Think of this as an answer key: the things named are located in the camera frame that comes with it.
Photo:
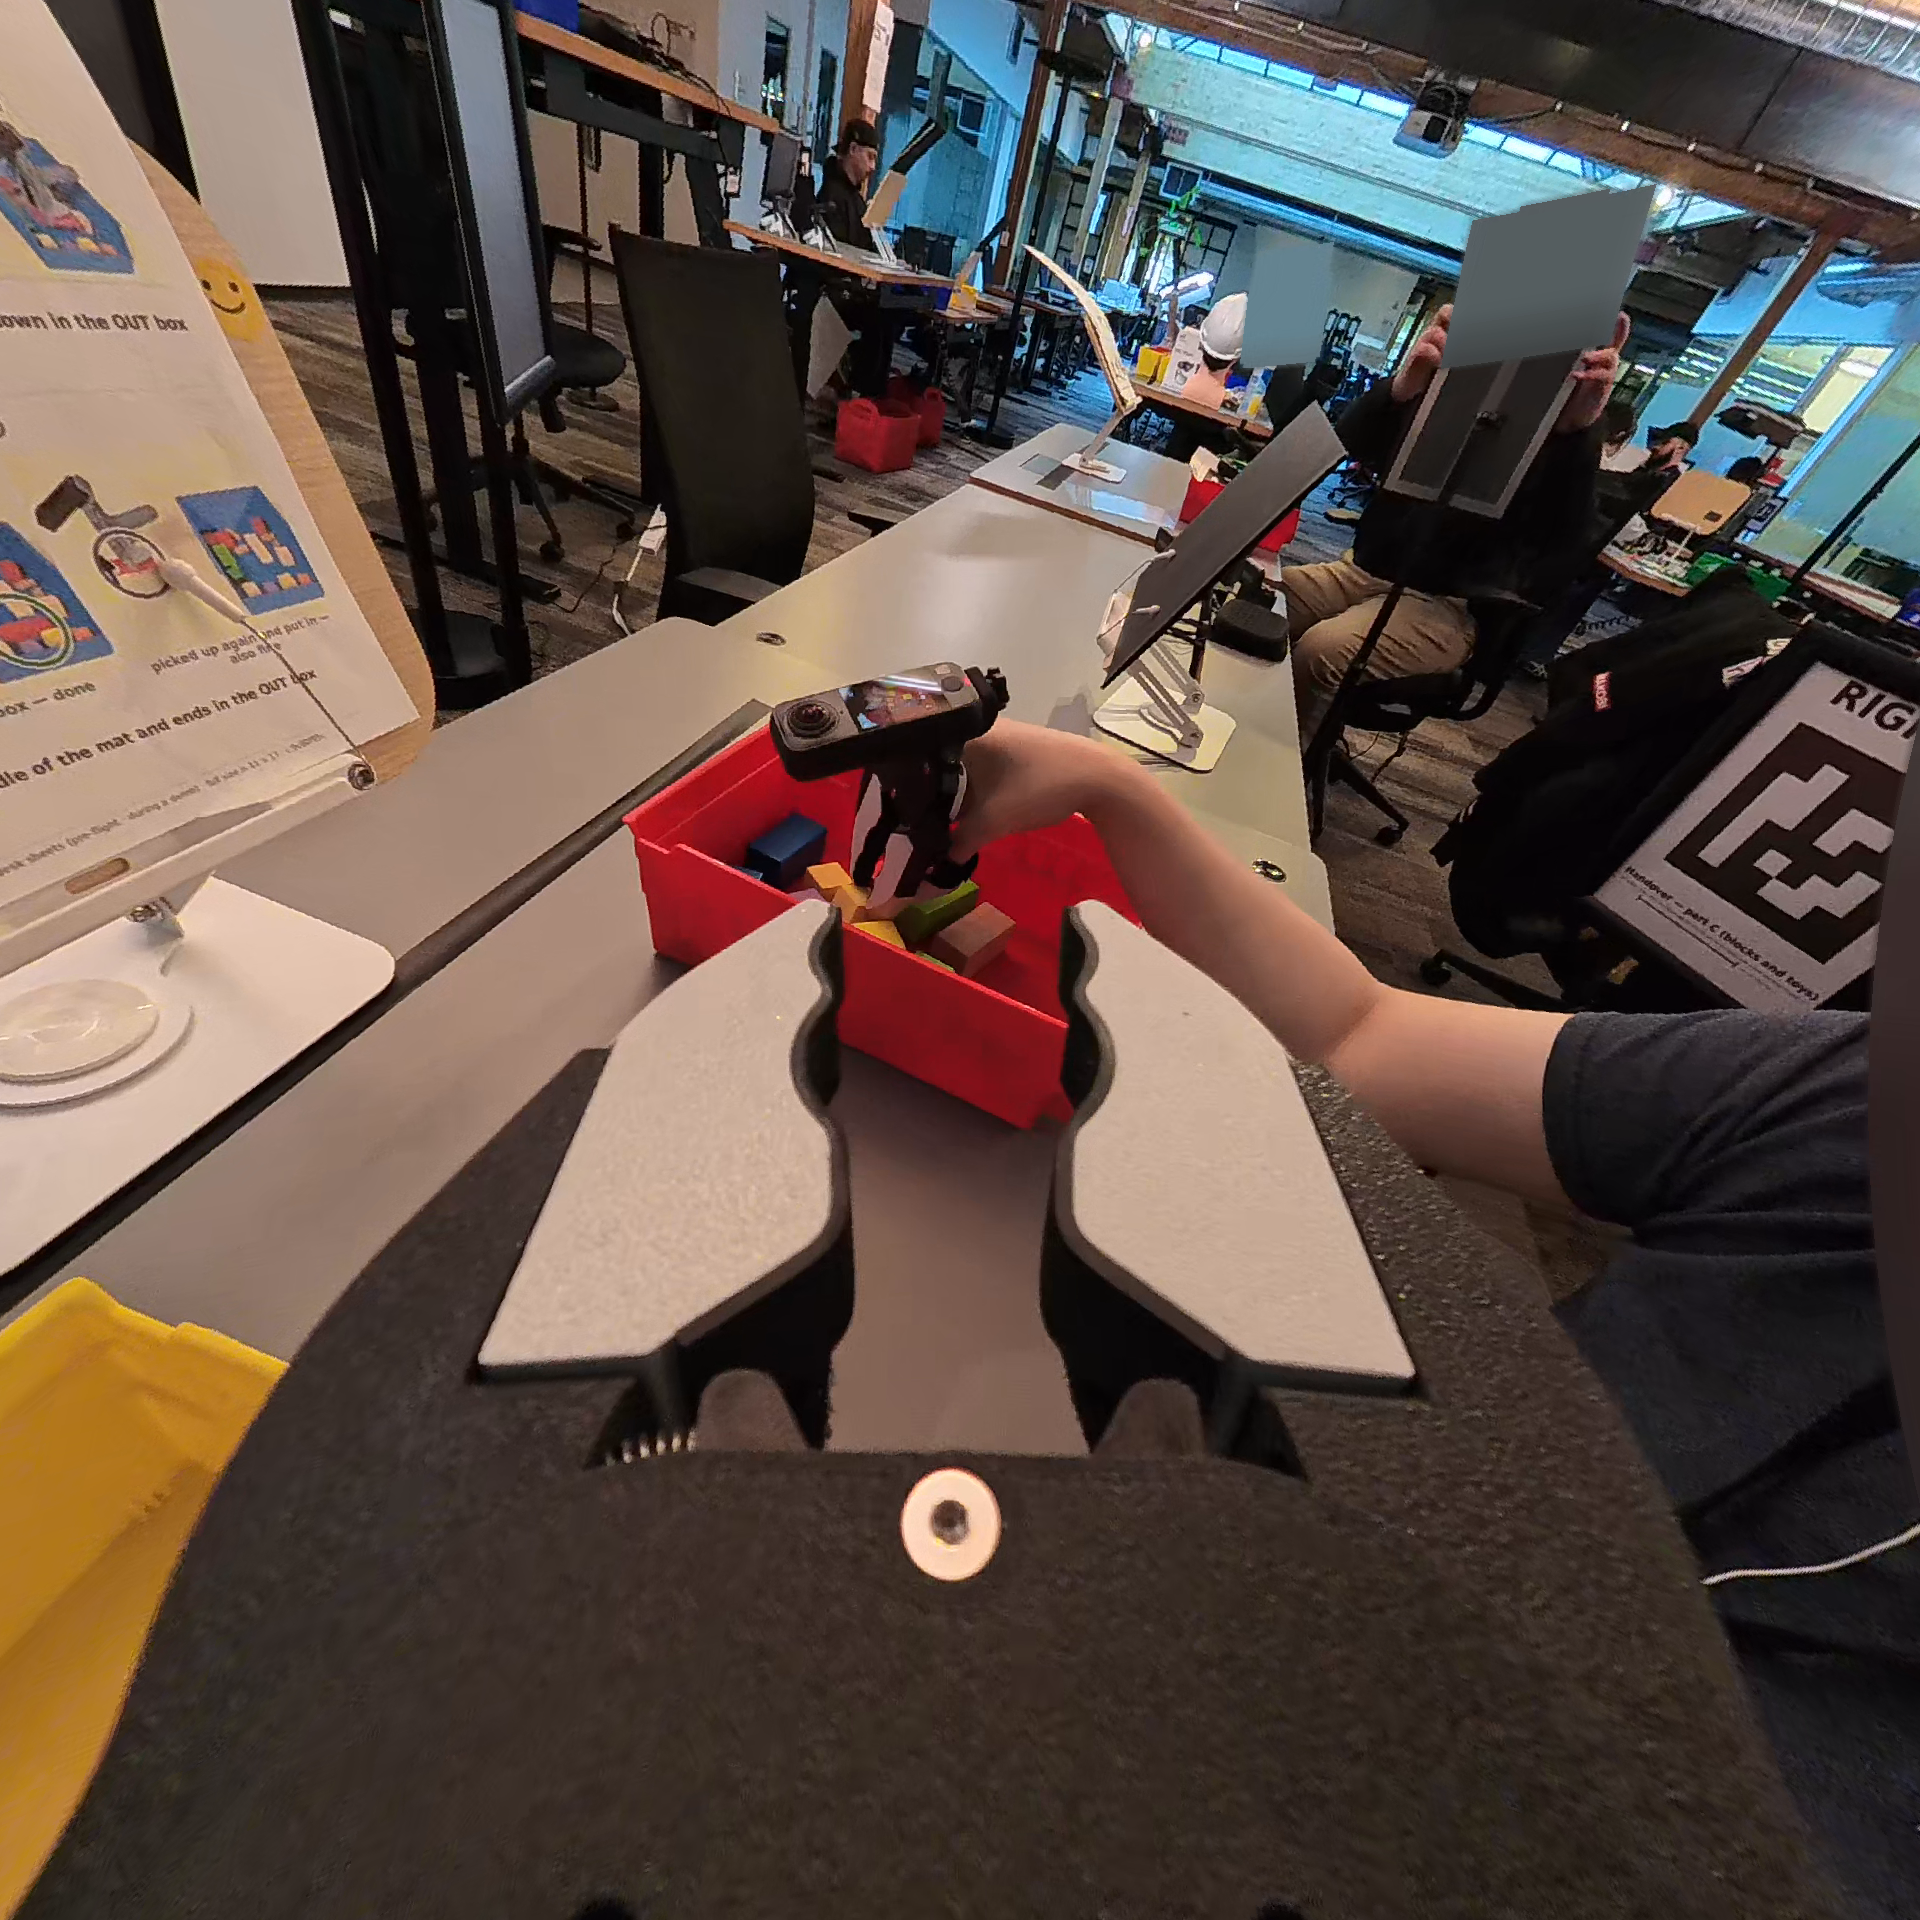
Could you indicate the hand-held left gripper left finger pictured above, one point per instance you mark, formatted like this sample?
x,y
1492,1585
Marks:
x,y
676,1200

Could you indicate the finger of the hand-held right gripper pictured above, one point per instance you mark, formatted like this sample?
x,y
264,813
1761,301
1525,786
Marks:
x,y
917,870
874,848

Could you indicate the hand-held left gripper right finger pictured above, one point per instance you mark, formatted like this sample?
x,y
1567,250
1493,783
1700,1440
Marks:
x,y
1214,1200

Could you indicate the yellow wooden cube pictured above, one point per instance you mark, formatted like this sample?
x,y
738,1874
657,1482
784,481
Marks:
x,y
878,933
838,885

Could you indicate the blue rectangular wooden block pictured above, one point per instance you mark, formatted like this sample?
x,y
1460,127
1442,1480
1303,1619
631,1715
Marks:
x,y
788,853

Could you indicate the natural wooden rectangular block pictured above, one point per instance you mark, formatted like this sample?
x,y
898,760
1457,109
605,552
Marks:
x,y
975,943

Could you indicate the red plastic bin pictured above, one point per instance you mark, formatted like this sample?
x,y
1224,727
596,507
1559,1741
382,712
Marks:
x,y
932,1037
1201,499

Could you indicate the yellow plastic bin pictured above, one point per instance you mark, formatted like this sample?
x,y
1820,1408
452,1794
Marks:
x,y
90,1424

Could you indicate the person's right forearm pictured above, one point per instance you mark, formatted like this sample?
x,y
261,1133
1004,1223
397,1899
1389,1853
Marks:
x,y
1349,1037

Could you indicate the person's right hand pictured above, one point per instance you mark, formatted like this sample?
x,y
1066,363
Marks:
x,y
1044,781

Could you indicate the red storage box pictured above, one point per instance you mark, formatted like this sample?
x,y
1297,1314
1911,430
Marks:
x,y
874,435

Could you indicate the white power strip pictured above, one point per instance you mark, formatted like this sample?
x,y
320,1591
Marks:
x,y
650,535

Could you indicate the white tilted sheet stand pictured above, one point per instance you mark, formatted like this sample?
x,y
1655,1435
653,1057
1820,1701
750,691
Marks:
x,y
1103,465

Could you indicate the white stand with dark board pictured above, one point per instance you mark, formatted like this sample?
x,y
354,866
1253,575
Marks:
x,y
1214,541

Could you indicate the black round device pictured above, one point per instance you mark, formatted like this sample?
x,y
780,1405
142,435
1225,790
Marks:
x,y
1253,629

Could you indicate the black office chair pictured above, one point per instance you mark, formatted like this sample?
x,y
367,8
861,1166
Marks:
x,y
1478,662
705,405

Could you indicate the black backpack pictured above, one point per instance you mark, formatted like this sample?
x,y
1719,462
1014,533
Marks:
x,y
1622,750

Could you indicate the grey board on pole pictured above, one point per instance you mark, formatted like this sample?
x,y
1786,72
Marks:
x,y
1478,427

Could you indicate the framed tag sign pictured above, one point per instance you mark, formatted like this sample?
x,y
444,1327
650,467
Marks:
x,y
1770,840

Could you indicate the blue storage crate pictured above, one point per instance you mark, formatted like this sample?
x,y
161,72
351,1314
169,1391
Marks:
x,y
548,11

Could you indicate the ceiling projector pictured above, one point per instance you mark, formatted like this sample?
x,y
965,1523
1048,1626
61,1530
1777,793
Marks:
x,y
1434,129

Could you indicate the instruction sheet stand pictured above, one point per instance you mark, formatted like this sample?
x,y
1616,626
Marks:
x,y
149,450

